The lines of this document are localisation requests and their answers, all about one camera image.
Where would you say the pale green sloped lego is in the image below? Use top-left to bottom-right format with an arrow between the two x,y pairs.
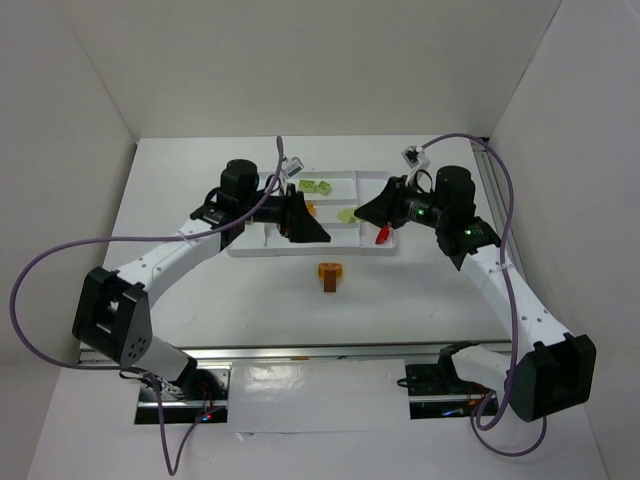
337,208 -> 357,224

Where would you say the red curved lego brick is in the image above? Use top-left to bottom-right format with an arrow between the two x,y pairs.
375,226 -> 391,245

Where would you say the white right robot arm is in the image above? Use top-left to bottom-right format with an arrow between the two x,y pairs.
354,166 -> 596,422

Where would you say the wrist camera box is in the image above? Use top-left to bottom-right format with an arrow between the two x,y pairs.
281,157 -> 304,178
402,146 -> 431,170

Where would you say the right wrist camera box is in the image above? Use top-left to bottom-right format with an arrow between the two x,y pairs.
402,146 -> 431,170

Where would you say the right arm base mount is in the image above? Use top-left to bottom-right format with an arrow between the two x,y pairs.
396,364 -> 488,420

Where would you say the white compartment sorting tray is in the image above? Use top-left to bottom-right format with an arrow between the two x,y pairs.
227,171 -> 396,257

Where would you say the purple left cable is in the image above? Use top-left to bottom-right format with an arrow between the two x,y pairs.
9,137 -> 286,476

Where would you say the pale green lego end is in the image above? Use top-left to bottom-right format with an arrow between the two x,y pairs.
298,179 -> 316,194

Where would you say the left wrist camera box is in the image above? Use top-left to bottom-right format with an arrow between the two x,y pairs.
281,157 -> 304,178

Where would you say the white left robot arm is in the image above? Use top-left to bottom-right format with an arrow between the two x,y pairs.
72,159 -> 331,397

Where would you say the brown 2x2 lego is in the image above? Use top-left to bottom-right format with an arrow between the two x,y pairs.
323,270 -> 339,293

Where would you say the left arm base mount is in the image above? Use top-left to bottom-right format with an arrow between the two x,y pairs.
119,365 -> 231,425

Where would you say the aluminium side rail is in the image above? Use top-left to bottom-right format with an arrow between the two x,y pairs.
469,135 -> 526,276

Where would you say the purple cable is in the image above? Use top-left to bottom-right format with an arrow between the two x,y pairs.
9,137 -> 286,476
419,132 -> 549,457

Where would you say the aluminium front rail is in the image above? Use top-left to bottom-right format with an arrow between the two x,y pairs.
185,340 -> 460,363

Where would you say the yellow lego brick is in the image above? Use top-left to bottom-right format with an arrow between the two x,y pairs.
317,262 -> 343,279

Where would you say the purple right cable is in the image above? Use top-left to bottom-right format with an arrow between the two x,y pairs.
419,132 -> 549,457

